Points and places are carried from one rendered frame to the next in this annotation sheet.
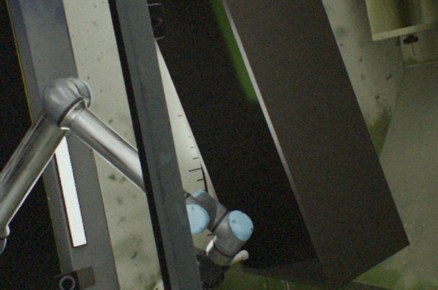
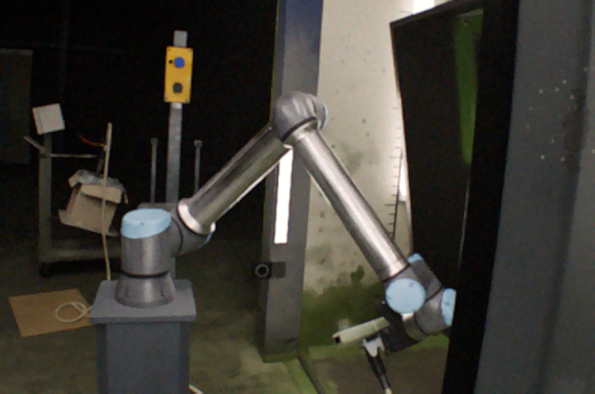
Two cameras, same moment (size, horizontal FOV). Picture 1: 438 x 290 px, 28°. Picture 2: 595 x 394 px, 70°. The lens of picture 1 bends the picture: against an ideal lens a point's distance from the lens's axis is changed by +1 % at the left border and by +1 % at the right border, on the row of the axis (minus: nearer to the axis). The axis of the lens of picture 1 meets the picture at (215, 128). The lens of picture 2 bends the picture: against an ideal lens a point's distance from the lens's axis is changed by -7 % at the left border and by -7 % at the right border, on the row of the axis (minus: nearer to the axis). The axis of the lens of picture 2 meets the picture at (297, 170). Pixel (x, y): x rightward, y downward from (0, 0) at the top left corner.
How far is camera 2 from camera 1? 154 cm
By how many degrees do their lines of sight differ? 10
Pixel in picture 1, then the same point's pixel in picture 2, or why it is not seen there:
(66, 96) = (298, 111)
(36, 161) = (252, 172)
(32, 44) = (285, 65)
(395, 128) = not seen: hidden behind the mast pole
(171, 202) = not seen: outside the picture
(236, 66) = (462, 128)
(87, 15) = (337, 53)
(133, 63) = (559, 13)
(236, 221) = (450, 305)
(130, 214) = (327, 228)
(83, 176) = (297, 187)
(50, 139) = (271, 152)
